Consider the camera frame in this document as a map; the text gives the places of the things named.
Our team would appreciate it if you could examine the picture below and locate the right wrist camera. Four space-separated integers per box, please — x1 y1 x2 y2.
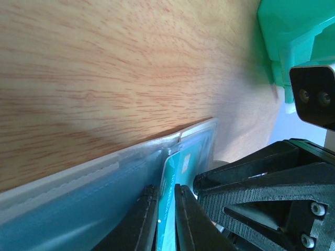
289 61 334 131

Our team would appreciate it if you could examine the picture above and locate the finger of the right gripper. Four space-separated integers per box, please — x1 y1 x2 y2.
204 140 334 178

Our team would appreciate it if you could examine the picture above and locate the teal card dark stripe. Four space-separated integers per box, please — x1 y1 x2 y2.
156 151 194 250

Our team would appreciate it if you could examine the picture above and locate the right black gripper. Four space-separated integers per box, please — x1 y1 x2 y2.
193 162 334 250

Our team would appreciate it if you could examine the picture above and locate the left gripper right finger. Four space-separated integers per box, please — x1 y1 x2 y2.
174 184 236 250

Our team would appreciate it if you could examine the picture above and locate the green left bin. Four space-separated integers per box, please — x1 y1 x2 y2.
258 0 334 104

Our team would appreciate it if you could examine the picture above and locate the translucent grey card holder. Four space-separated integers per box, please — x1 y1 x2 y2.
1 119 218 250

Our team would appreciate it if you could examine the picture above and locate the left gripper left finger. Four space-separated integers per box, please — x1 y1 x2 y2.
93 185 159 250

